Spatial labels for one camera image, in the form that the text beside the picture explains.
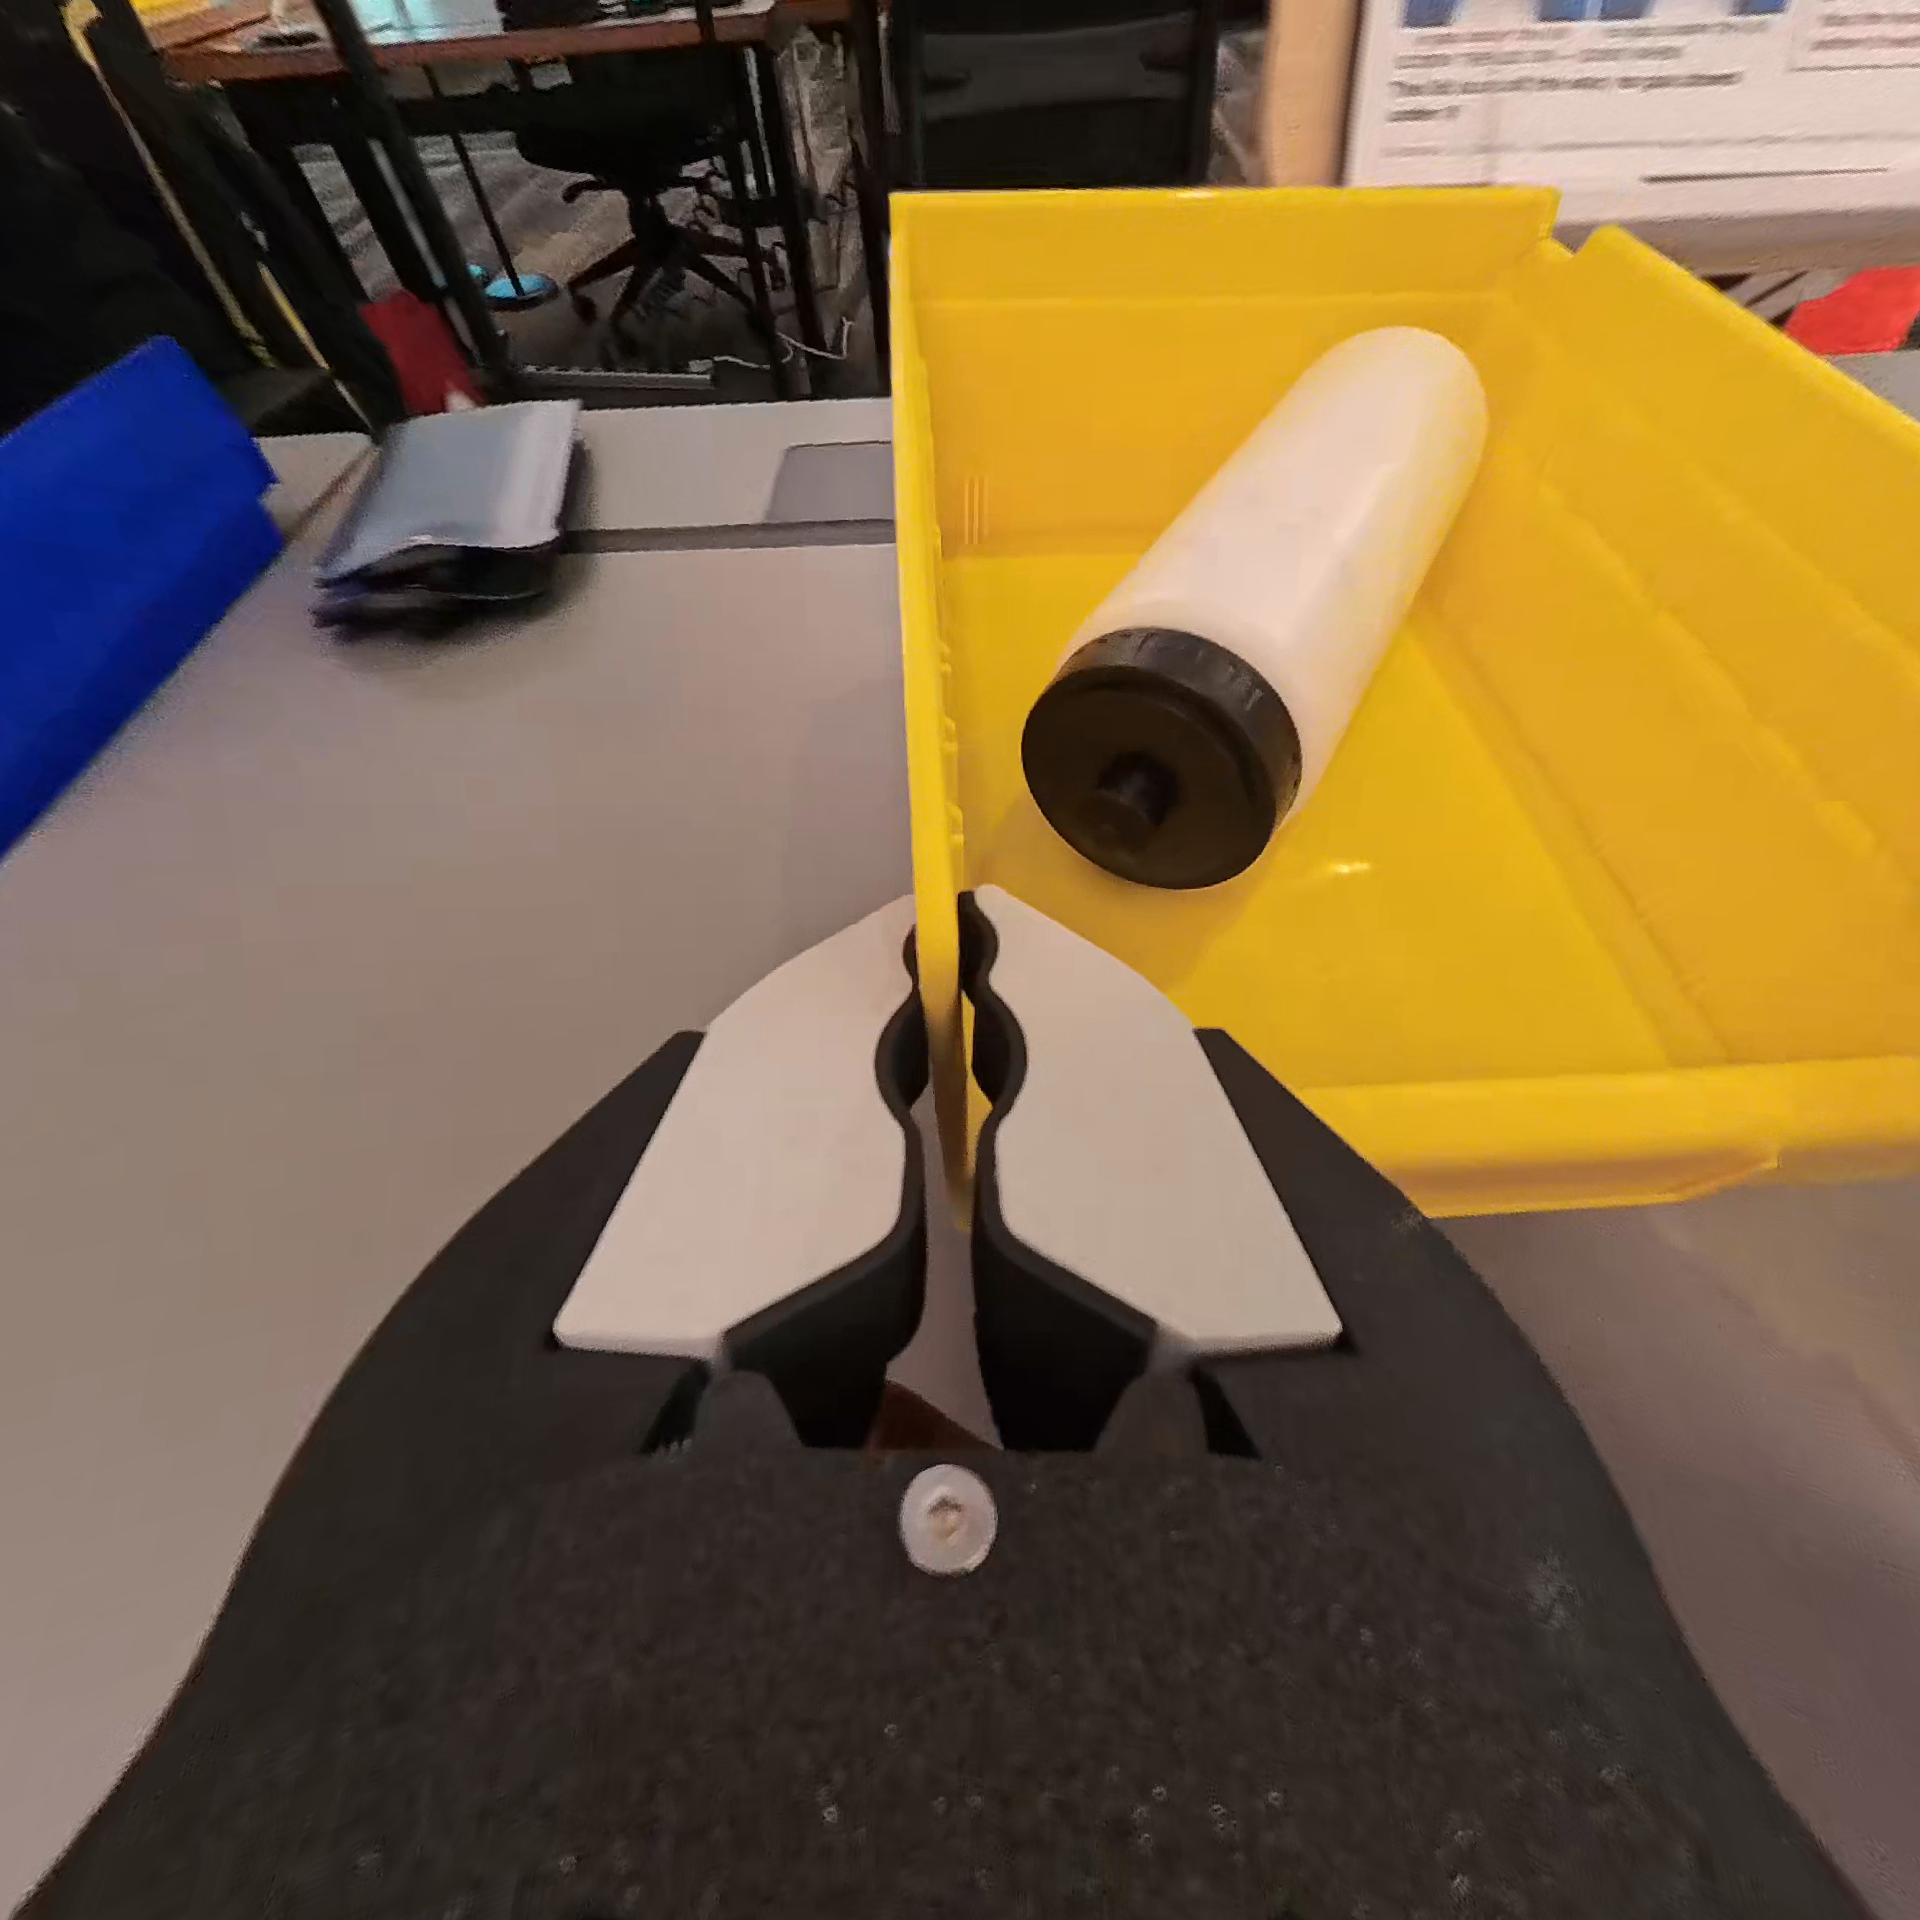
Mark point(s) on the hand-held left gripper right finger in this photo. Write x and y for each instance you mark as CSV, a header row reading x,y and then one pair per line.
x,y
1156,1201

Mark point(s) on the instruction board on stand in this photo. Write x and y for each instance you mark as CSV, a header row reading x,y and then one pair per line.
x,y
1575,120

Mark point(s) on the black office chair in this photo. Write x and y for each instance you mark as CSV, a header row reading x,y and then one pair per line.
x,y
630,135

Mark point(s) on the yellow plastic bin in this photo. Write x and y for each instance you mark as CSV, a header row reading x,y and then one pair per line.
x,y
1500,973

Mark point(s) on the dark foil pouch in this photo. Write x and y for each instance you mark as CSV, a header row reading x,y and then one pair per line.
x,y
464,480

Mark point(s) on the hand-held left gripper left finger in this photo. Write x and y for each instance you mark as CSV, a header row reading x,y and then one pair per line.
x,y
751,1201

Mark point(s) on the wooden instruction board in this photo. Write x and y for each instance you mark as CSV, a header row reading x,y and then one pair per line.
x,y
1309,90

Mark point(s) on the blue plastic bin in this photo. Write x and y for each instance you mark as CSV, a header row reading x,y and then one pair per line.
x,y
105,569

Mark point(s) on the black bottle lid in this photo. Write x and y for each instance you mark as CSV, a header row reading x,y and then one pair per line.
x,y
1184,809

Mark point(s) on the wooden table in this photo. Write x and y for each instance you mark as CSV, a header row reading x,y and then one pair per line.
x,y
452,52

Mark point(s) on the white plastic bottle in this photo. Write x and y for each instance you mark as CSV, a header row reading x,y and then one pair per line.
x,y
1319,495

